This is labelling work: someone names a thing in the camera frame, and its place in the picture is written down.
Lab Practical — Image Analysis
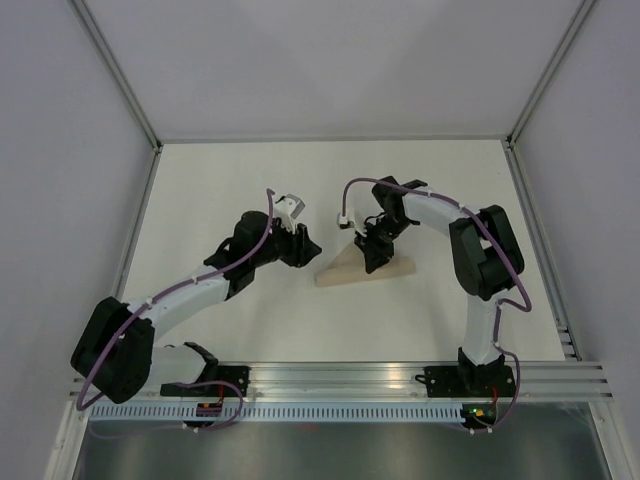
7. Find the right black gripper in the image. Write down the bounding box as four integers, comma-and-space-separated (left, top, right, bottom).
354, 215, 412, 274

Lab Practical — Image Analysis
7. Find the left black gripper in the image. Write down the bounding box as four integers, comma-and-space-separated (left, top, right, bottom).
252, 217, 322, 269

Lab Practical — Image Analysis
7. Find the beige cloth napkin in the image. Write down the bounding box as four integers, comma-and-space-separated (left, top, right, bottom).
315, 244, 416, 288

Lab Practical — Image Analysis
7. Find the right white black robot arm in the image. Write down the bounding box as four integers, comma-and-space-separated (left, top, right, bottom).
354, 176, 532, 398

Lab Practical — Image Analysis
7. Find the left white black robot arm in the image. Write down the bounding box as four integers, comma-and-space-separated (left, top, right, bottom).
70, 211, 322, 410

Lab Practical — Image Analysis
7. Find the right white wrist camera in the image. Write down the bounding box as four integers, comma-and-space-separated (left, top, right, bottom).
337, 207, 364, 234

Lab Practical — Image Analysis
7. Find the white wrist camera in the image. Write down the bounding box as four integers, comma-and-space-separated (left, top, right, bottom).
274, 194, 305, 234
337, 207, 364, 234

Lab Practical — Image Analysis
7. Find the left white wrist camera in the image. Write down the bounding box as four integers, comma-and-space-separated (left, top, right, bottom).
274, 194, 305, 234

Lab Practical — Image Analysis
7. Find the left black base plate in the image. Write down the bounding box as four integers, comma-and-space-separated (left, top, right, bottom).
160, 365, 251, 398

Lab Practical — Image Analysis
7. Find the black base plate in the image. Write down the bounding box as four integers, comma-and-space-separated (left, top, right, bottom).
413, 365, 516, 399
160, 365, 251, 398

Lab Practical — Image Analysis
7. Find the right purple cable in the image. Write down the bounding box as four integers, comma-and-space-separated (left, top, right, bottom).
340, 177, 532, 431

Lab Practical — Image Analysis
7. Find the purple cable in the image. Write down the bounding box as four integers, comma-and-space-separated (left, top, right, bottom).
340, 177, 532, 431
74, 187, 277, 441

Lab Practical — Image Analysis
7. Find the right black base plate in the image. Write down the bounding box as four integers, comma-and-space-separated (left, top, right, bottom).
413, 365, 516, 399

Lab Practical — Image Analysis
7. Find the aluminium mounting rail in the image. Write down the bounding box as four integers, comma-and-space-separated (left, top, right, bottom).
69, 361, 614, 401

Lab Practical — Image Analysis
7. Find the white slotted cable duct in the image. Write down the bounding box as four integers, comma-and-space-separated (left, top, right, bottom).
90, 401, 463, 423

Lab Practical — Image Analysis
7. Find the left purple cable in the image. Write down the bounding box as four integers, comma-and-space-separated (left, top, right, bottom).
74, 187, 277, 441

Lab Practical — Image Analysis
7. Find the left aluminium frame post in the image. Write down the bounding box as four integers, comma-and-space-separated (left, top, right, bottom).
67, 0, 162, 153

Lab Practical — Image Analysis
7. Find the aluminium frame post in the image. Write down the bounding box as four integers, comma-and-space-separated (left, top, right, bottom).
67, 0, 162, 153
505, 0, 599, 149

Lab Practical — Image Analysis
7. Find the right aluminium frame post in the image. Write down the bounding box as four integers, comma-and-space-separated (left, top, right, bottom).
505, 0, 599, 149

